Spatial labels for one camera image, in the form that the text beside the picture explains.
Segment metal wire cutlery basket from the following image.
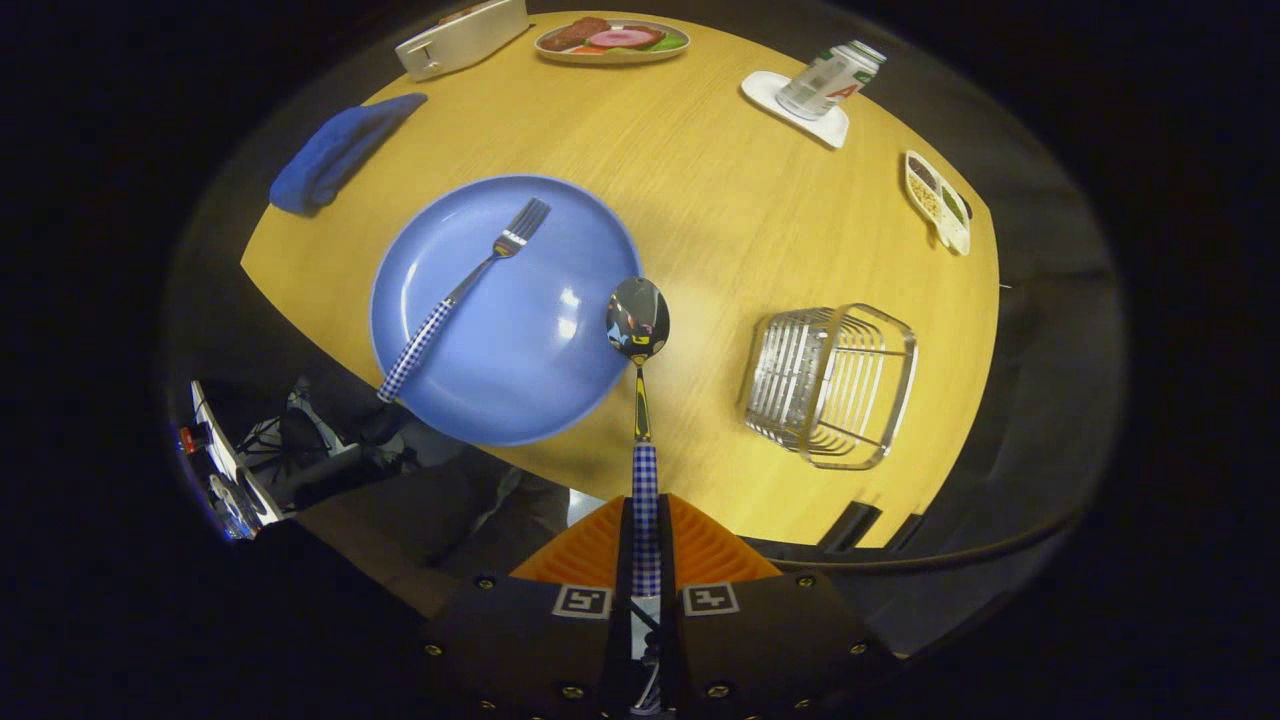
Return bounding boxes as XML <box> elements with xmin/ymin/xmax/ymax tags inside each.
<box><xmin>738</xmin><ymin>303</ymin><xmax>919</xmax><ymax>471</ymax></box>

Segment black cable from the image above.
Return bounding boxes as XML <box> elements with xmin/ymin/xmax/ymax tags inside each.
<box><xmin>770</xmin><ymin>505</ymin><xmax>1096</xmax><ymax>578</ymax></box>

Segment fork with checkered handle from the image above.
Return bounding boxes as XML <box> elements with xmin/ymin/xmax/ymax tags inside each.
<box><xmin>376</xmin><ymin>197</ymin><xmax>552</xmax><ymax>405</ymax></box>

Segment person's beige trousers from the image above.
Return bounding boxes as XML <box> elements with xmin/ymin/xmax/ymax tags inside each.
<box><xmin>300</xmin><ymin>450</ymin><xmax>573</xmax><ymax>616</ymax></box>

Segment blue plate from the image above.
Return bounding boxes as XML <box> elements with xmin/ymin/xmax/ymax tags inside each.
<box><xmin>369</xmin><ymin>174</ymin><xmax>644</xmax><ymax>447</ymax></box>

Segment white green drink bottle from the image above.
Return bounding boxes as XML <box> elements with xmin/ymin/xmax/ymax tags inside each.
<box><xmin>776</xmin><ymin>40</ymin><xmax>888</xmax><ymax>121</ymax></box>

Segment white power strip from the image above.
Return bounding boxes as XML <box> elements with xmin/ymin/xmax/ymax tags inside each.
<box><xmin>178</xmin><ymin>378</ymin><xmax>293</xmax><ymax>541</ymax></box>

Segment white coaster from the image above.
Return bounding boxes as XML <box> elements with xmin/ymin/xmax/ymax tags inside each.
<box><xmin>741</xmin><ymin>70</ymin><xmax>851</xmax><ymax>150</ymax></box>

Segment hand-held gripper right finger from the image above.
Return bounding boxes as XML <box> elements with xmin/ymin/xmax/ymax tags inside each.
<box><xmin>650</xmin><ymin>493</ymin><xmax>891</xmax><ymax>720</ymax></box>

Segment white toaster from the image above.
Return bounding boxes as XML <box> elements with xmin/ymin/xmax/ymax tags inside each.
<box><xmin>394</xmin><ymin>0</ymin><xmax>530</xmax><ymax>83</ymax></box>

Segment spoon with checkered handle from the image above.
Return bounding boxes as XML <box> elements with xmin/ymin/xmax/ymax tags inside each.
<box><xmin>605</xmin><ymin>277</ymin><xmax>672</xmax><ymax>598</ymax></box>

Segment small plate of food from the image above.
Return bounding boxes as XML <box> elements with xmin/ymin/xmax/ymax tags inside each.
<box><xmin>534</xmin><ymin>16</ymin><xmax>692</xmax><ymax>65</ymax></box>

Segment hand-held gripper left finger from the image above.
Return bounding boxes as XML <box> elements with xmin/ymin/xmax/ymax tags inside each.
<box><xmin>420</xmin><ymin>495</ymin><xmax>641</xmax><ymax>720</ymax></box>

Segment white divided dish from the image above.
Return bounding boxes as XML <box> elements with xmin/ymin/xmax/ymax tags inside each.
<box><xmin>904</xmin><ymin>150</ymin><xmax>973</xmax><ymax>257</ymax></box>

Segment blue folded towel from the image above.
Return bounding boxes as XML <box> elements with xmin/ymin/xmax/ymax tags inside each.
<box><xmin>269</xmin><ymin>92</ymin><xmax>429</xmax><ymax>216</ymax></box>

